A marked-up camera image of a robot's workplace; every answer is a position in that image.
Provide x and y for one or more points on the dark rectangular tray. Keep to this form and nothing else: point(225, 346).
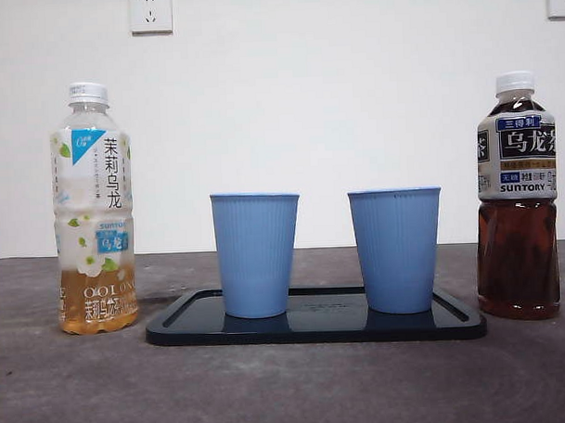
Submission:
point(314, 331)

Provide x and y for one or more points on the dark oolong tea bottle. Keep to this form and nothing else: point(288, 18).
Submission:
point(518, 259)

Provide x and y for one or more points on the jasmine oolong tea bottle white label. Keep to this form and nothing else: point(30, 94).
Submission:
point(91, 181)

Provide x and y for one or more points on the blue ribbed plastic cup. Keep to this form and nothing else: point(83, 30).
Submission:
point(256, 254)
point(396, 249)

